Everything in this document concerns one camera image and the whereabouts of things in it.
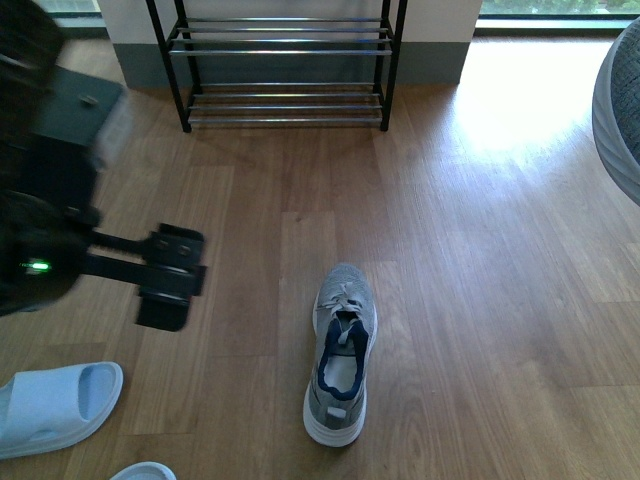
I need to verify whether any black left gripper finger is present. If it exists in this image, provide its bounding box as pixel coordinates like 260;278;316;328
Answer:
84;255;207;332

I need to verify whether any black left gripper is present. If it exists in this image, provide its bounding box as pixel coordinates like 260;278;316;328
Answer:
1;67;205;313

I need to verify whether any light blue slide sandal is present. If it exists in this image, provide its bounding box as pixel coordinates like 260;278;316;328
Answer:
111;461;177;480
1;362;124;460

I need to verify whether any grey sneaker with heel tab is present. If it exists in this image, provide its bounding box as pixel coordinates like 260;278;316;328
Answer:
303;263;378;448

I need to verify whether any grey sneaker navy lining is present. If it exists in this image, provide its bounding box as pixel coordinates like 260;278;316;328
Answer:
592;20;639;203

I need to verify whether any black metal shoe rack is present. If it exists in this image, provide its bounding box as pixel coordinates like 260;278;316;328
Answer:
146;1;407;132

